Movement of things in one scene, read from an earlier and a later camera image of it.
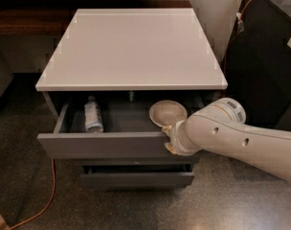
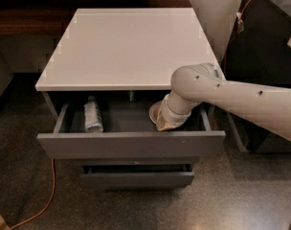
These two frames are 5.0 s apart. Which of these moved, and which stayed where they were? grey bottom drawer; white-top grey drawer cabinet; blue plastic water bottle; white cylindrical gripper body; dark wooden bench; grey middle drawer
Moved: white cylindrical gripper body
Stayed: grey bottom drawer; blue plastic water bottle; dark wooden bench; grey middle drawer; white-top grey drawer cabinet
